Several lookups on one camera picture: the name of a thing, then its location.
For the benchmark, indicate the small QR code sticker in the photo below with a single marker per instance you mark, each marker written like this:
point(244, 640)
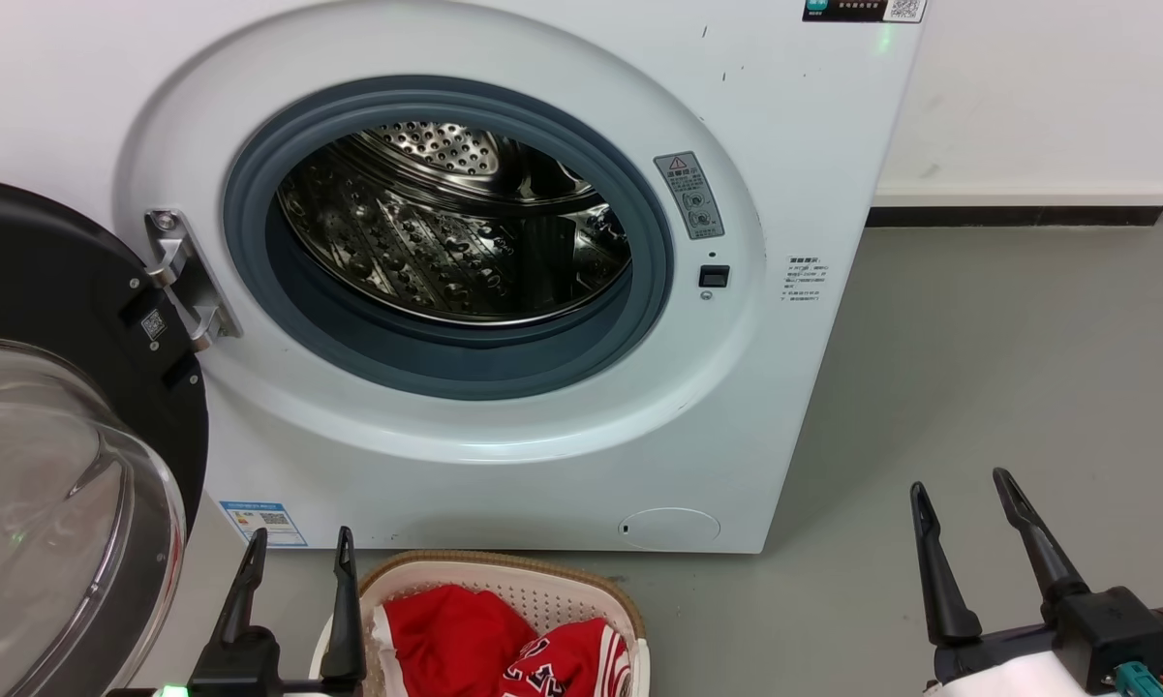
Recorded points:
point(153, 324)

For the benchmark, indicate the black door latch socket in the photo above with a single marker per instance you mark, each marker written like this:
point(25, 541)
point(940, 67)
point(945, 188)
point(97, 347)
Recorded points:
point(714, 277)

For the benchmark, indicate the silver metal door hinge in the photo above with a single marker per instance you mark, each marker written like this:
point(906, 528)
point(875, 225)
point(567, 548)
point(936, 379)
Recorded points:
point(186, 279)

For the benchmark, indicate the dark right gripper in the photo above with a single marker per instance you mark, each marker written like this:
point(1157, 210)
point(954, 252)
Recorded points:
point(1109, 624)

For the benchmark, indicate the black washer door with glass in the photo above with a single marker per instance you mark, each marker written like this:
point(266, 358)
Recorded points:
point(48, 290)

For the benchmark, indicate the black baseboard strip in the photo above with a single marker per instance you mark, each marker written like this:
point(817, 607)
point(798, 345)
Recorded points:
point(1012, 216)

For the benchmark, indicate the round white filter cover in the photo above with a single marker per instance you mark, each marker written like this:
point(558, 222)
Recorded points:
point(668, 530)

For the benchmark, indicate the white front-load washing machine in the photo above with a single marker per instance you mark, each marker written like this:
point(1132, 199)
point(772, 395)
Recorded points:
point(794, 155)

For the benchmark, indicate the blue energy label sticker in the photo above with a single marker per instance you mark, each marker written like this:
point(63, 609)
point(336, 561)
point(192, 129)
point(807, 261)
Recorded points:
point(266, 523)

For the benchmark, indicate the grey rubber door gasket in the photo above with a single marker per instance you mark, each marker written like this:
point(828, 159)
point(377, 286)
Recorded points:
point(465, 366)

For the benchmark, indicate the grey warning sticker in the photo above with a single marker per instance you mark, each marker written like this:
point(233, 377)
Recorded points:
point(689, 196)

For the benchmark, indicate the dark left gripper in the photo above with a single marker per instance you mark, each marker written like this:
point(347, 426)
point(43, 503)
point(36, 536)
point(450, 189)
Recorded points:
point(242, 673)

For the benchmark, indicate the black brand label sticker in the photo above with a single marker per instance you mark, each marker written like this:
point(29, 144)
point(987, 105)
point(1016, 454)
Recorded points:
point(862, 10)

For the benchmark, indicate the cream perforated laundry basket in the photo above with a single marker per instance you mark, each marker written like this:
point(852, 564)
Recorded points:
point(562, 586)

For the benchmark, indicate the red jersey with lettering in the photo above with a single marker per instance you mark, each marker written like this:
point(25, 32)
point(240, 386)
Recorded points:
point(571, 663)

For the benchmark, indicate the red garment with white trim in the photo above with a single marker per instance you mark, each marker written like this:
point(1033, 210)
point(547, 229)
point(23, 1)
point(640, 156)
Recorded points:
point(450, 634)

